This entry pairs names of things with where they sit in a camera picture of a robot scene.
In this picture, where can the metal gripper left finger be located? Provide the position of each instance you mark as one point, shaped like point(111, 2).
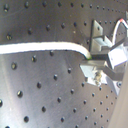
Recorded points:
point(97, 72)

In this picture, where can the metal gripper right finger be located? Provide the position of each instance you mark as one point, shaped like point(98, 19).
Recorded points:
point(99, 44)

